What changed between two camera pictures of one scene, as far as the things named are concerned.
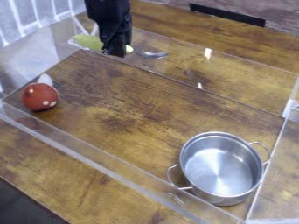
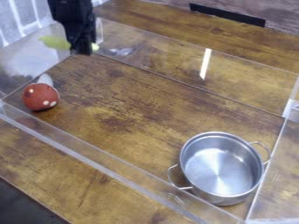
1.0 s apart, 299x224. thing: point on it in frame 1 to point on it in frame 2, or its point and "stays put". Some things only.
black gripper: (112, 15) to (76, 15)
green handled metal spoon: (93, 42) to (60, 43)
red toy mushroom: (40, 95) stays put
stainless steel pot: (220, 167) stays put
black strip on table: (244, 18) stays put
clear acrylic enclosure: (175, 135) stays put
